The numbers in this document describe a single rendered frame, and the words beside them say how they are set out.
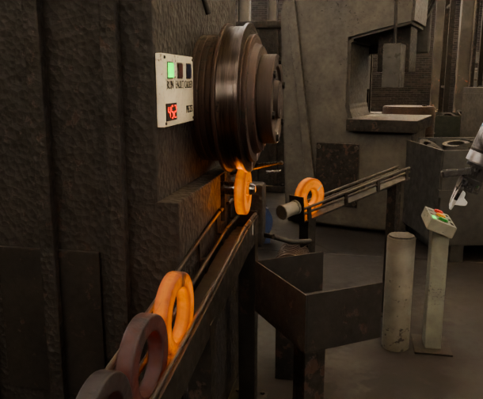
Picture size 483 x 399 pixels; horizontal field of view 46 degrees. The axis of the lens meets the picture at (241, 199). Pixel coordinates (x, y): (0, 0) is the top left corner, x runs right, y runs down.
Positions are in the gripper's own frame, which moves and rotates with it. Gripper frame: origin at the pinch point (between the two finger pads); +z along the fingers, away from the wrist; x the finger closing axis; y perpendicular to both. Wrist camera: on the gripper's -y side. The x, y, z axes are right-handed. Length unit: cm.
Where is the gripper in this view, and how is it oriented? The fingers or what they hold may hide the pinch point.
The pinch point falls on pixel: (450, 206)
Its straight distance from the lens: 251.8
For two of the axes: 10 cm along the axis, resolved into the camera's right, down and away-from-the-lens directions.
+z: -3.4, 9.0, 2.6
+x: 2.0, -2.0, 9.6
